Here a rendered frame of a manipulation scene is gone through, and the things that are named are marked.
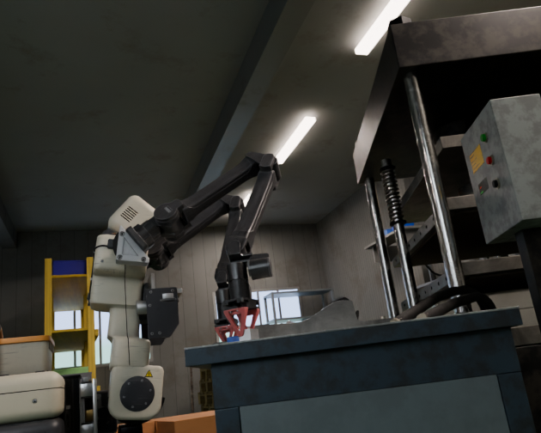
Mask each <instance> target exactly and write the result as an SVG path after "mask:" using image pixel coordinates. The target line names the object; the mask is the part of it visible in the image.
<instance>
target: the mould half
mask: <svg viewBox="0 0 541 433"><path fill-rule="evenodd" d="M392 319H393V318H387V319H380V320H367V321H360V320H358V319H357V317H356V311H355V309H354V305H353V302H352V301H351V300H349V301H337V302H333V303H331V304H329V305H328V306H326V307H325V308H323V309H321V310H320V311H319V312H318V313H317V314H315V315H314V316H312V317H310V318H309V319H307V320H304V321H301V322H294V323H282V324H271V325H267V324H263V325H256V326H255V327H254V329H258V337H259V338H270V337H277V336H284V335H291V334H298V333H305V332H318V331H324V330H332V329H339V328H346V327H353V326H366V325H373V324H380V323H387V322H390V321H391V320H392Z"/></svg>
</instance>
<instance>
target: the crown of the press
mask: <svg viewBox="0 0 541 433"><path fill-rule="evenodd" d="M387 30H388V33H387V36H386V42H385V44H384V48H383V51H382V54H381V57H380V62H379V66H378V69H377V72H376V75H375V79H374V84H373V87H372V90H371V93H370V96H369V99H368V104H367V108H366V111H365V114H364V117H363V121H362V126H361V129H360V132H359V136H358V138H357V141H356V143H355V150H354V154H353V158H354V163H355V168H356V177H357V182H358V184H361V183H365V182H364V180H365V179H366V178H369V177H374V182H376V181H382V180H383V179H381V177H382V176H381V175H380V174H381V173H380V171H379V169H380V168H381V164H380V161H381V160H384V159H391V162H392V165H393V166H395V167H396V169H395V171H393V172H394V173H396V174H395V175H394V176H396V177H397V179H403V178H410V177H416V174H417V173H418V171H419V170H420V168H421V167H422V161H421V157H420V153H419V149H418V145H417V140H416V133H415V130H414V125H413V122H412V117H411V113H410V106H409V102H408V98H407V94H406V90H405V85H404V79H403V76H404V75H405V74H406V73H408V72H411V71H416V72H417V73H418V75H419V79H420V83H421V87H422V94H423V98H424V102H425V106H426V109H427V114H428V117H429V124H430V128H431V132H432V136H433V139H434V144H436V143H437V141H438V140H439V138H440V137H446V136H453V135H460V134H466V132H467V131H468V130H469V128H470V127H471V125H472V124H473V122H474V121H475V119H476V118H477V116H478V115H479V114H480V112H482V110H483V109H484V107H485V106H486V104H487V103H488V102H489V100H494V99H501V98H508V97H515V96H522V95H534V94H540V97H541V6H537V7H531V8H523V9H510V10H503V11H496V12H489V13H482V14H475V15H462V16H455V17H448V18H440V19H434V20H426V21H414V22H411V19H410V18H408V17H405V16H399V17H397V18H395V19H392V20H390V21H389V24H388V28H387ZM395 180H396V179H395Z"/></svg>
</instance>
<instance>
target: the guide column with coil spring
mask: <svg viewBox="0 0 541 433"><path fill-rule="evenodd" d="M380 164H381V167H384V166H389V165H392V162H391V159H384V160H381V161H380ZM393 230H394V234H395V239H396V243H397V248H398V256H399V261H400V265H401V270H402V274H403V279H404V287H405V291H406V296H407V301H408V305H409V308H411V307H413V306H415V305H416V304H418V303H419V301H418V297H417V289H416V281H415V277H414V272H413V268H412V264H411V259H410V253H409V250H408V246H407V238H406V233H405V229H404V224H403V223H395V224H393Z"/></svg>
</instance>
